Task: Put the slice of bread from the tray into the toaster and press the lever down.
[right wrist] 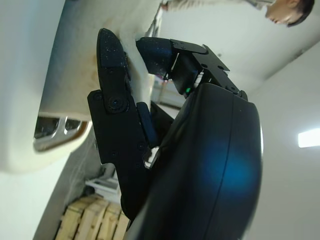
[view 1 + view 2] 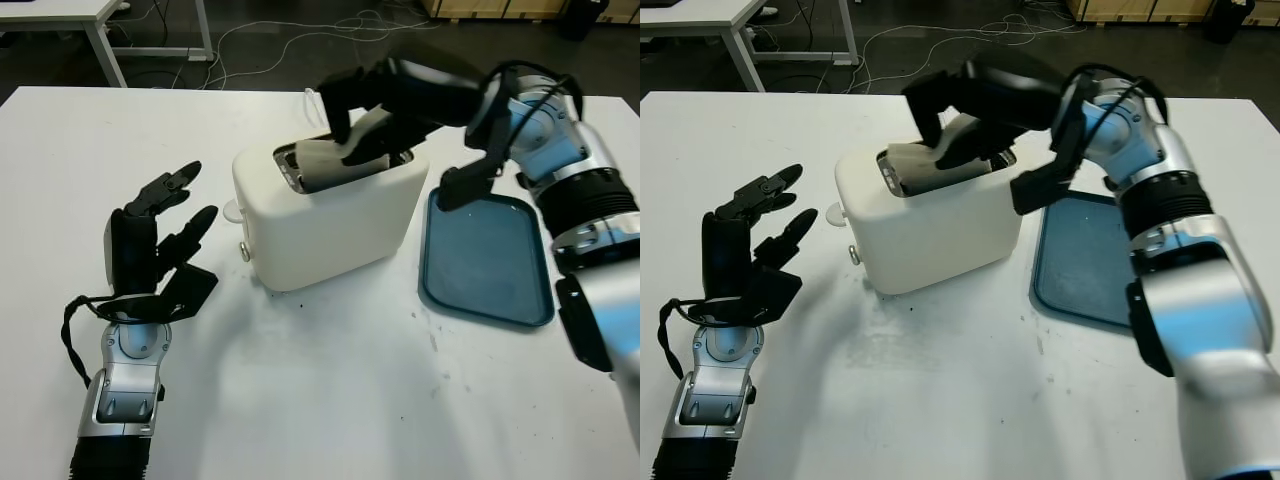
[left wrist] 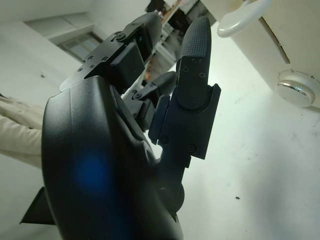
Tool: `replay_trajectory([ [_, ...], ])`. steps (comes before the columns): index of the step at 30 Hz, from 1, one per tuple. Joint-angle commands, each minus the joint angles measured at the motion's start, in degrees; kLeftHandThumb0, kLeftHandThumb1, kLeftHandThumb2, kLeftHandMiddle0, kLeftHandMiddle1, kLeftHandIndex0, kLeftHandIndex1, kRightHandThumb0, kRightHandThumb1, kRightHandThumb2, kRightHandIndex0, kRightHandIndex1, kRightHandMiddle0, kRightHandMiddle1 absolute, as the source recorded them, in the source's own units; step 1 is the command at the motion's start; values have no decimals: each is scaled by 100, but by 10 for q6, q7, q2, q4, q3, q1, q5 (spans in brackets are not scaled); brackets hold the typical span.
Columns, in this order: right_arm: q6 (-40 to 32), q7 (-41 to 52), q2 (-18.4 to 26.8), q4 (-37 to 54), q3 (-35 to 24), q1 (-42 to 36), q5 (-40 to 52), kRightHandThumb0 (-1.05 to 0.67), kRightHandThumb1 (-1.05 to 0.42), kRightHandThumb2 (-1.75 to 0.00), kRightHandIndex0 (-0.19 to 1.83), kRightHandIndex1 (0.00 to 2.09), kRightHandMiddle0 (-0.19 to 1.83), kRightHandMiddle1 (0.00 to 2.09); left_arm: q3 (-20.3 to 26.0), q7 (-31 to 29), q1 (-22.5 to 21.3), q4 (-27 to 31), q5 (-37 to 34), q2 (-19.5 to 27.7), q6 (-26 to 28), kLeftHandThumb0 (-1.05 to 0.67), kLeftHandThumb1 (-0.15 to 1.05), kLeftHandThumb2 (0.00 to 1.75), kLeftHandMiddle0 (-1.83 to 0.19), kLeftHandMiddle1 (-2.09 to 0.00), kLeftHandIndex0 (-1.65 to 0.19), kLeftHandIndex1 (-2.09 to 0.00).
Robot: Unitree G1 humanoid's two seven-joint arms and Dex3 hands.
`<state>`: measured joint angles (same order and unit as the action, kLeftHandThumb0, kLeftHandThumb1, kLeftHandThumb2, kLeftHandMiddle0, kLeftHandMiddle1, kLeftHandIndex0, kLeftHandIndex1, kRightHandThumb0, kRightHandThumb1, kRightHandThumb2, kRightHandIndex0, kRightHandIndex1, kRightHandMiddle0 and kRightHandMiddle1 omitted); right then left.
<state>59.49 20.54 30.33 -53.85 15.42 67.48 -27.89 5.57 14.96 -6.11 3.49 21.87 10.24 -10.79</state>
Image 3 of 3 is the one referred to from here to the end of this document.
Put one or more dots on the person in beige jacket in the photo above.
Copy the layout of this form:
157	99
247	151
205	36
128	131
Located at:
17	127

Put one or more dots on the cream two-slot toaster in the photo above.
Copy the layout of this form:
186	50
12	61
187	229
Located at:
295	32

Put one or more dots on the dark framed window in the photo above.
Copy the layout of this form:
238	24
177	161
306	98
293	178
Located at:
80	45

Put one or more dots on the silver toaster dial knob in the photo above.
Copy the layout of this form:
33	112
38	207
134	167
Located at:
296	90

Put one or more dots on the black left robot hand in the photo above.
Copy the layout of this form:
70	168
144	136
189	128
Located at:
100	162

